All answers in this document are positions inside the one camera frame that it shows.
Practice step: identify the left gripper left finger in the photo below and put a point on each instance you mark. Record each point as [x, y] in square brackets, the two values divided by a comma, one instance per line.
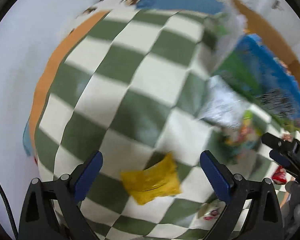
[38, 219]

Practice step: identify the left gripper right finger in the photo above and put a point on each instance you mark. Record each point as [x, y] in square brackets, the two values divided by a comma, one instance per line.
[263, 220]

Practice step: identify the small red snack packet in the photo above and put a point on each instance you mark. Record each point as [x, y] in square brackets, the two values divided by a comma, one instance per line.
[279, 176]

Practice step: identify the small white pink packet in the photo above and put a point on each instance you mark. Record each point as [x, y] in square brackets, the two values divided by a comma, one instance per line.
[212, 210]

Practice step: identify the colourful candy ball bag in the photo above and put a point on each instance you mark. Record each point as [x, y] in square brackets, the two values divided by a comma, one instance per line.
[243, 138]

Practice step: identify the yellow snack bag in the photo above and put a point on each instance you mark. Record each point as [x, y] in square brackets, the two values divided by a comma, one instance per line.
[160, 180]

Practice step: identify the silver white snack packet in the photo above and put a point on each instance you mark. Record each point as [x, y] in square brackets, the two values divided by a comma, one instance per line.
[222, 106]

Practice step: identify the blue milk cardboard box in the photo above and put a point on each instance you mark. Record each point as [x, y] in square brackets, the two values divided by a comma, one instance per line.
[255, 60]

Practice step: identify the green white checkered mat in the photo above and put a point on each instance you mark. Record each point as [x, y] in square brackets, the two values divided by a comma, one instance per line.
[113, 214]

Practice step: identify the bear print white pillow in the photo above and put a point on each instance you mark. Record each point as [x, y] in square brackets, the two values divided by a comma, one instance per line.
[101, 5]

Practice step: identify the blue bed sheet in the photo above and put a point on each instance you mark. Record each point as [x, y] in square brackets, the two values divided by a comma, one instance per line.
[180, 0]

